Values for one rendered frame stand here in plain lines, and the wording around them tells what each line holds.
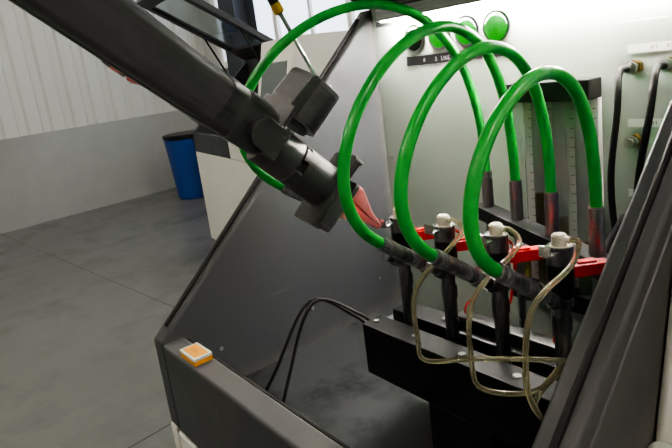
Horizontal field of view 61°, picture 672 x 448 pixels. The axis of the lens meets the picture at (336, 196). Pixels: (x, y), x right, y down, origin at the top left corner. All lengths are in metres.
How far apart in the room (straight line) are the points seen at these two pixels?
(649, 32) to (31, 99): 6.85
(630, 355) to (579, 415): 0.07
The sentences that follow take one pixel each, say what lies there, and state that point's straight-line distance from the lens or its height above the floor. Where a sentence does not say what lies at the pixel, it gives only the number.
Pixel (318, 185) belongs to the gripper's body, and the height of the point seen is 1.21.
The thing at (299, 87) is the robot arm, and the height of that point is 1.33.
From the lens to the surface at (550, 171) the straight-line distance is 0.78.
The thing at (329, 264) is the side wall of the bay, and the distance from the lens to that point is 1.14.
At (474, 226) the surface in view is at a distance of 0.52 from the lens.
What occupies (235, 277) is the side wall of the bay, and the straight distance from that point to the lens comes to 1.02.
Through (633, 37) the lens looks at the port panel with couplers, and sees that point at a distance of 0.89.
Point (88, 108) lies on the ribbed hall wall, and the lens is 7.54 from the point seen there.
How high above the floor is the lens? 1.36
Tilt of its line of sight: 13 degrees down
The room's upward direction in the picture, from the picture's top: 7 degrees counter-clockwise
